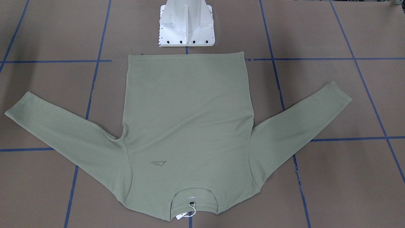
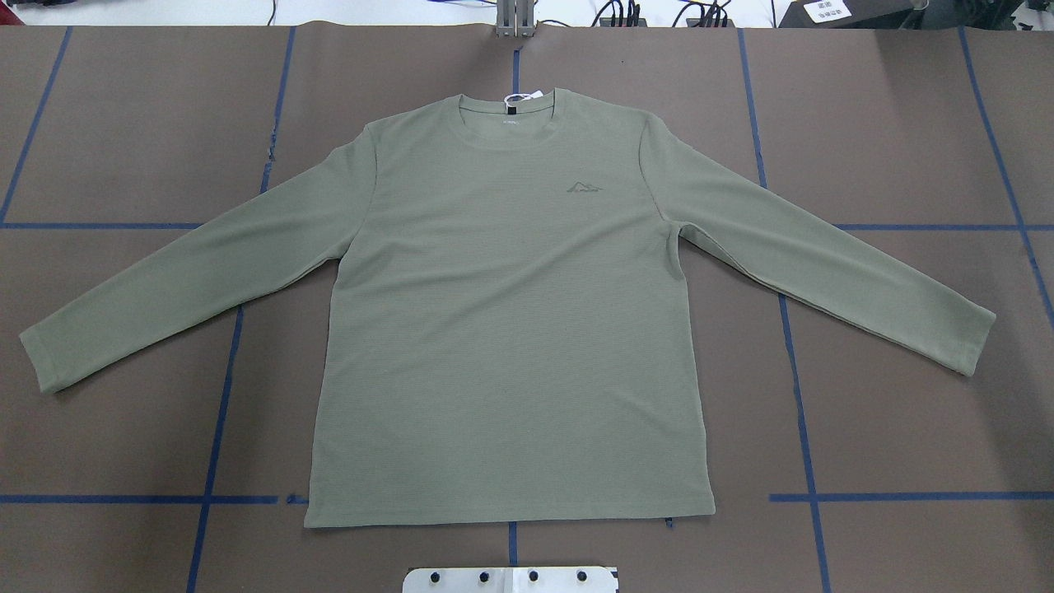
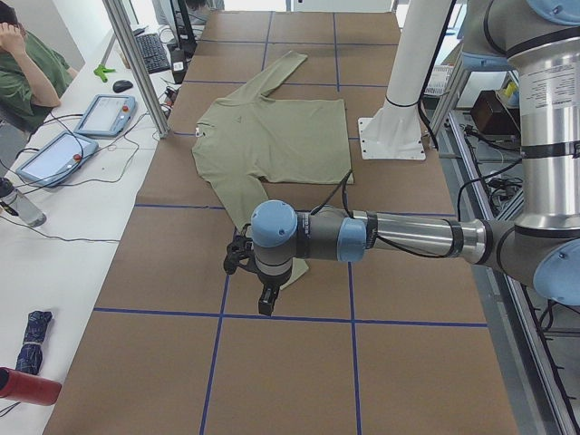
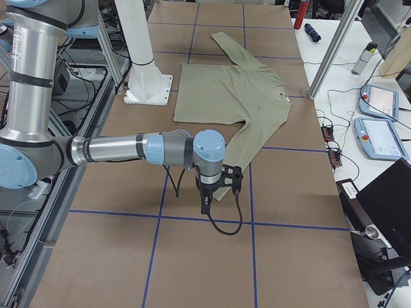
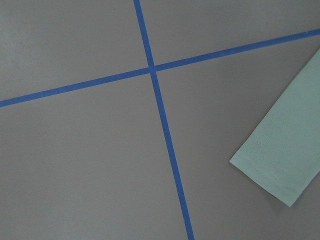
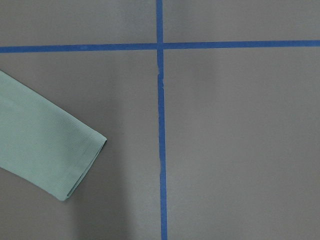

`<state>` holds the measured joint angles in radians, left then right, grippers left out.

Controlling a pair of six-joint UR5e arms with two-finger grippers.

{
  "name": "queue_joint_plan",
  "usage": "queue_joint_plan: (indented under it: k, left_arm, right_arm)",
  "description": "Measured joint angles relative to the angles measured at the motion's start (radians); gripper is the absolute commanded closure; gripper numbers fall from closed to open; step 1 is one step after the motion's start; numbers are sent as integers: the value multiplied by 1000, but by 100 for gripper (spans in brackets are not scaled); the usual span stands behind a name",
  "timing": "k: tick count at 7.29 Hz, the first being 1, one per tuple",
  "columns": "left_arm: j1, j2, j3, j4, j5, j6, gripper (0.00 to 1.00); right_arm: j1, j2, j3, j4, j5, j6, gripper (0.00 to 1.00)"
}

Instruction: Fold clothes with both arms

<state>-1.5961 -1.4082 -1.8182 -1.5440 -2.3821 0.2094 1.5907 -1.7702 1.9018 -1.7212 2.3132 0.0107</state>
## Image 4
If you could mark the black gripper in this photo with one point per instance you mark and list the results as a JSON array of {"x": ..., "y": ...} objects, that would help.
[{"x": 206, "y": 190}]

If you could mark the olive green long-sleeve shirt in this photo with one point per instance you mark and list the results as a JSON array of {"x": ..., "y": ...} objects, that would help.
[{"x": 247, "y": 91}]

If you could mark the upper black usb hub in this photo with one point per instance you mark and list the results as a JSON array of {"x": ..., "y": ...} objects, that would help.
[{"x": 327, "y": 133}]

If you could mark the black box with white label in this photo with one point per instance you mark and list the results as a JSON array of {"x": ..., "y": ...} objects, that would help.
[{"x": 351, "y": 206}]

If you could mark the steel cup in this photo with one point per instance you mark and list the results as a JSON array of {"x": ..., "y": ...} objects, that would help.
[{"x": 372, "y": 232}]

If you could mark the black monitor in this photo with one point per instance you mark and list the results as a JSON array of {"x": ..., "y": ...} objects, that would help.
[{"x": 386, "y": 200}]

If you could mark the near blue teach pendant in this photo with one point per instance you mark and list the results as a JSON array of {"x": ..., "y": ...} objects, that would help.
[{"x": 379, "y": 140}]

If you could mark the blue teach pendant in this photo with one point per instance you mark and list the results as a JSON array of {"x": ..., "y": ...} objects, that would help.
[
  {"x": 377, "y": 101},
  {"x": 379, "y": 140}
]

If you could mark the folded dark blue umbrella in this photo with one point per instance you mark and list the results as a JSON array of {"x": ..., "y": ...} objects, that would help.
[{"x": 312, "y": 33}]

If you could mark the far blue teach pendant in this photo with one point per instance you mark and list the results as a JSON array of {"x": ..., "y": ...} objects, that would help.
[{"x": 377, "y": 101}]

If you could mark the red water bottle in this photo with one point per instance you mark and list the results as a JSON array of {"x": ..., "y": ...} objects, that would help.
[{"x": 303, "y": 8}]

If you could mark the clear grey water bottle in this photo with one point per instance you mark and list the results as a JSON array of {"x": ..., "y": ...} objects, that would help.
[{"x": 364, "y": 58}]

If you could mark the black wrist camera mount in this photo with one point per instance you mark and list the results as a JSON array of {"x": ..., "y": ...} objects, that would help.
[{"x": 232, "y": 177}]

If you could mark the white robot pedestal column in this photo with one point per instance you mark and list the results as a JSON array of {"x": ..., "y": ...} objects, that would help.
[{"x": 147, "y": 85}]

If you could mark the aluminium frame post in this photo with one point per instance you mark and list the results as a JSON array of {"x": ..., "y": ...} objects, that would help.
[{"x": 334, "y": 46}]

